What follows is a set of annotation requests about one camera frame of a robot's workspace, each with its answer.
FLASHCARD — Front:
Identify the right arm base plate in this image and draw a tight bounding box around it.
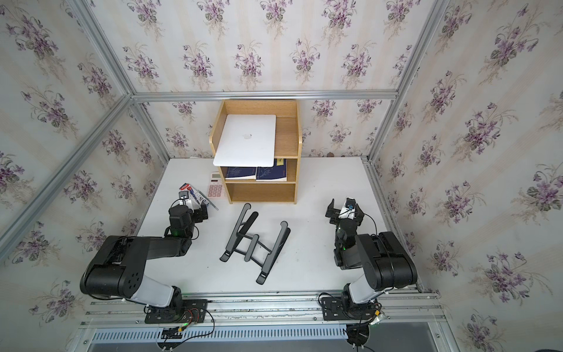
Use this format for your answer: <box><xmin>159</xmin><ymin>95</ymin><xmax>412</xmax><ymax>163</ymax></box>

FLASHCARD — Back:
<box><xmin>318</xmin><ymin>295</ymin><xmax>384</xmax><ymax>323</ymax></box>

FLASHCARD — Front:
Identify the wooden shelf unit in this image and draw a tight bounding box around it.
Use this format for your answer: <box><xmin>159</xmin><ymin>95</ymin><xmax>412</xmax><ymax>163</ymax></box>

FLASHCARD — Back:
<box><xmin>210</xmin><ymin>100</ymin><xmax>303</xmax><ymax>203</ymax></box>

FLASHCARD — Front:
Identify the black laptop stand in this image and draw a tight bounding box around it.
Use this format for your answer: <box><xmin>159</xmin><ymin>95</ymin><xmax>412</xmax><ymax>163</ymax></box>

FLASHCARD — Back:
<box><xmin>219</xmin><ymin>203</ymin><xmax>291</xmax><ymax>285</ymax></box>

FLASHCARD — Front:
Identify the dark blue book left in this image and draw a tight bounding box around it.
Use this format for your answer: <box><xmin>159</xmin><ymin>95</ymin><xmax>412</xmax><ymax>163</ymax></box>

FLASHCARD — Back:
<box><xmin>225</xmin><ymin>167</ymin><xmax>257</xmax><ymax>180</ymax></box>

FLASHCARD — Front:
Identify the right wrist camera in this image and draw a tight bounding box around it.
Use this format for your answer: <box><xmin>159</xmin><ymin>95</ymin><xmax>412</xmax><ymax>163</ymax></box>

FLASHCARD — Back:
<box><xmin>344</xmin><ymin>198</ymin><xmax>356</xmax><ymax>213</ymax></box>

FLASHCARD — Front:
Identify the dark blue book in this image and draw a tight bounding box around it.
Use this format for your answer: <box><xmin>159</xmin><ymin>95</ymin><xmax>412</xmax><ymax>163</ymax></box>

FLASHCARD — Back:
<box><xmin>256</xmin><ymin>158</ymin><xmax>287</xmax><ymax>182</ymax></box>
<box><xmin>225</xmin><ymin>167</ymin><xmax>257</xmax><ymax>180</ymax></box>

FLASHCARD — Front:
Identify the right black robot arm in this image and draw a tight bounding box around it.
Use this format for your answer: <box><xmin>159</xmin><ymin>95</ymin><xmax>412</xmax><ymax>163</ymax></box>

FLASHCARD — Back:
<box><xmin>325</xmin><ymin>198</ymin><xmax>418</xmax><ymax>308</ymax></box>

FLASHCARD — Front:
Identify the silver laptop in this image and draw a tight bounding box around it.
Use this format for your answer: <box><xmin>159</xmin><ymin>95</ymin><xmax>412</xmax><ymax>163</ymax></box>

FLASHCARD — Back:
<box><xmin>213</xmin><ymin>114</ymin><xmax>277</xmax><ymax>167</ymax></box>

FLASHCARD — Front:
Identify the aluminium mounting rail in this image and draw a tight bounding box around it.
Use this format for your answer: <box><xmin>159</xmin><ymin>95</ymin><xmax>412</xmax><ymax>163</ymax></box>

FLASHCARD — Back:
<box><xmin>79</xmin><ymin>289</ymin><xmax>447</xmax><ymax>328</ymax></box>

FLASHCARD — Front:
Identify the dark blue book right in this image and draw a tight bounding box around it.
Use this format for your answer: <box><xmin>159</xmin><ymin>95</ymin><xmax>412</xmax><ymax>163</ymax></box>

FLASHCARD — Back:
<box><xmin>256</xmin><ymin>158</ymin><xmax>287</xmax><ymax>182</ymax></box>

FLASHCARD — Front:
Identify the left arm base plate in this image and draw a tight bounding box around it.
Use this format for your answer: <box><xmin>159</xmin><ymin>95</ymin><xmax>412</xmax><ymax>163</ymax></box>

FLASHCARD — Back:
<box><xmin>145</xmin><ymin>299</ymin><xmax>209</xmax><ymax>324</ymax></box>

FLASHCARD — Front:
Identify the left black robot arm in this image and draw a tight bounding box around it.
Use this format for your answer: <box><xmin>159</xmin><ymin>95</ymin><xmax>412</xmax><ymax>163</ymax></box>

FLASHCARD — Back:
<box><xmin>80</xmin><ymin>204</ymin><xmax>208</xmax><ymax>309</ymax></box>

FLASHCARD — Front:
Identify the pink calculator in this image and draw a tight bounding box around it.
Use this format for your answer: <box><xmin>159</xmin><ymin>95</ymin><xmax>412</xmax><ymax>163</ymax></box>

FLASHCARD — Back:
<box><xmin>207</xmin><ymin>172</ymin><xmax>227</xmax><ymax>199</ymax></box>

